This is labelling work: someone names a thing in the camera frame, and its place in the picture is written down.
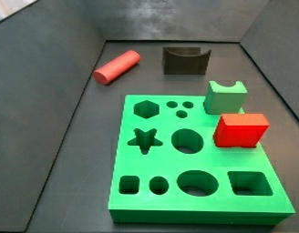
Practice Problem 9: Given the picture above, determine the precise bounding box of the green shape sorter board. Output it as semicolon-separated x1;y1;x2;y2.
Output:
107;95;295;225

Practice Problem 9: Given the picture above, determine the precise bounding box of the red rectangular block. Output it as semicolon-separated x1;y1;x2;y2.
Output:
212;114;268;147

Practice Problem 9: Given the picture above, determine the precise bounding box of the black cradle fixture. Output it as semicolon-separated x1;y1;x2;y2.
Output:
162;47;210;75

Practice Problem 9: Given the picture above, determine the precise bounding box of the green notched block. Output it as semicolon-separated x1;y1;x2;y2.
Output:
204;81;246;115

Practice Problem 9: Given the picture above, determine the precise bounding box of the red cylinder peg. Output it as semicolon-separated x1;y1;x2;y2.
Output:
93;50;141;85

